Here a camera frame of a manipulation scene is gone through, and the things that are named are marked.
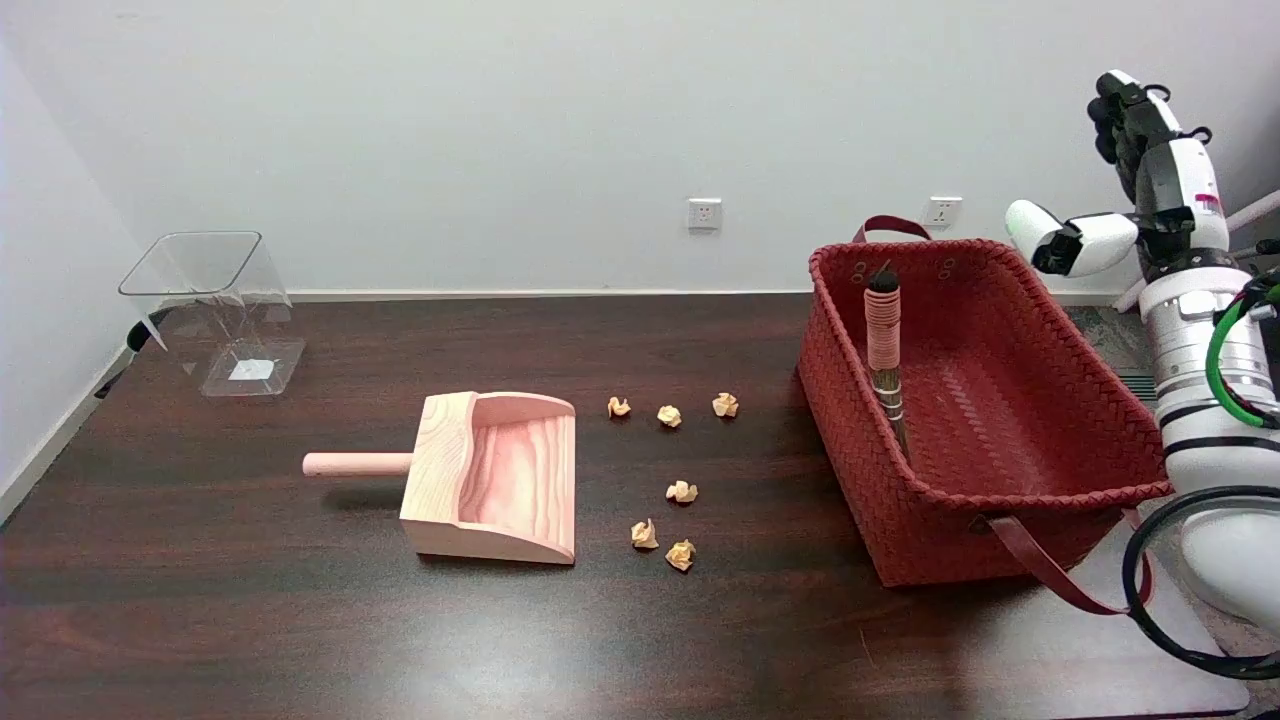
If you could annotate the wooden dustpan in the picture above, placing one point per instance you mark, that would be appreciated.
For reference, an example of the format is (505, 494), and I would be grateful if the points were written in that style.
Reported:
(500, 480)

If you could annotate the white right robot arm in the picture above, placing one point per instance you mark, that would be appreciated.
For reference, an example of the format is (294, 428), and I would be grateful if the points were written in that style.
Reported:
(1190, 340)

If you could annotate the crumpled paper ball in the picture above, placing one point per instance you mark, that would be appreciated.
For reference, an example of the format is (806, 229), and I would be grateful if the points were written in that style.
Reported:
(682, 491)
(681, 555)
(619, 407)
(669, 416)
(644, 534)
(725, 405)

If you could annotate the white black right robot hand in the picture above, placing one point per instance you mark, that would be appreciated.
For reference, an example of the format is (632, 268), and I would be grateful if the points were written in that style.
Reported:
(1185, 190)

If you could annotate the clear plastic bin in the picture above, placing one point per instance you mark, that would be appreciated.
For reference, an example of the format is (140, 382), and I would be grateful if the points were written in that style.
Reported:
(215, 300)

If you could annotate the floor vent grille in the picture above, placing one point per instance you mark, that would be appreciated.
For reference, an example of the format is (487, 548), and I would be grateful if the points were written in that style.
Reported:
(1138, 385)

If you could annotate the pale pink pipe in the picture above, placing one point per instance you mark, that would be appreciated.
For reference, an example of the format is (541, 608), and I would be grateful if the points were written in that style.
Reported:
(1255, 213)

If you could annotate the white wall socket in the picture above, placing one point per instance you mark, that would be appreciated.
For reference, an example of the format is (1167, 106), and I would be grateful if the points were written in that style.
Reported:
(942, 211)
(704, 214)

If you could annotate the red woven basket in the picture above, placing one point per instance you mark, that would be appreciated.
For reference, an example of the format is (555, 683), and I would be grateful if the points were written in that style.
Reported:
(1000, 420)

